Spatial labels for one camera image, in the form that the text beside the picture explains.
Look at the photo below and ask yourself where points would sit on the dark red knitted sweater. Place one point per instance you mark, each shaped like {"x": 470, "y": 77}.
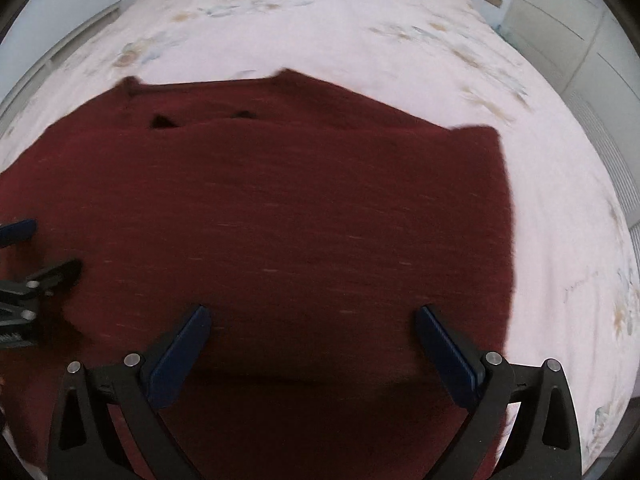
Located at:
{"x": 280, "y": 220}

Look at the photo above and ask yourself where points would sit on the pink floral bed sheet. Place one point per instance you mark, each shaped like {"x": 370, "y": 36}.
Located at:
{"x": 360, "y": 35}

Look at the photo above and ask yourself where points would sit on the white wardrobe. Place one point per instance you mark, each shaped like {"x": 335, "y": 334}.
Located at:
{"x": 565, "y": 15}

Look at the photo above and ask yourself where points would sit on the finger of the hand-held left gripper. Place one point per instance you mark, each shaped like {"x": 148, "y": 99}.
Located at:
{"x": 55, "y": 275}
{"x": 17, "y": 231}

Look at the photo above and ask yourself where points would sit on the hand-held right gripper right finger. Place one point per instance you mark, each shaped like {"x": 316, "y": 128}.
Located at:
{"x": 450, "y": 355}

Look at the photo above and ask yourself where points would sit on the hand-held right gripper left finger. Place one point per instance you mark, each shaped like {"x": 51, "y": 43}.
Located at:
{"x": 175, "y": 355}

